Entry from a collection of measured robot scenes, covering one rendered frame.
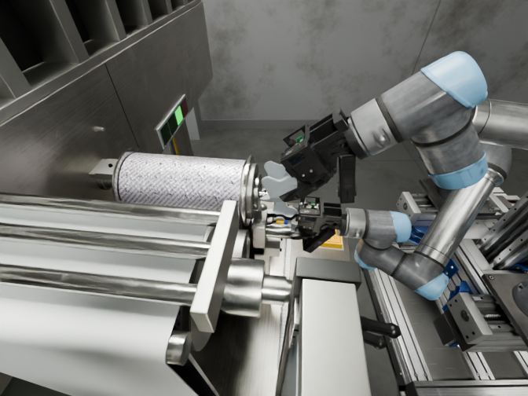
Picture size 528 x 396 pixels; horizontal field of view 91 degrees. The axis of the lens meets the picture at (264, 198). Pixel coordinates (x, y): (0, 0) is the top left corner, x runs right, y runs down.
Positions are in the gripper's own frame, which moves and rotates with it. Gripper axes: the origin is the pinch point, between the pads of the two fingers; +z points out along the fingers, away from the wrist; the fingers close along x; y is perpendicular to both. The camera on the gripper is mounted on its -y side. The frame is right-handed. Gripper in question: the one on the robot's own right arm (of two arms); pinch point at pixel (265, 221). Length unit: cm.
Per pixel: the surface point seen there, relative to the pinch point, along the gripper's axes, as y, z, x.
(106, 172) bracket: 19.9, 31.4, 7.8
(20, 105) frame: 36, 35, 12
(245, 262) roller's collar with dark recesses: 27.2, -0.8, 29.2
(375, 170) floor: -109, -91, -169
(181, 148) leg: -29, 54, -71
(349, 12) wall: 6, -49, -246
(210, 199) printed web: 18.3, 9.3, 11.6
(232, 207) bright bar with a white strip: 36.6, -0.2, 29.6
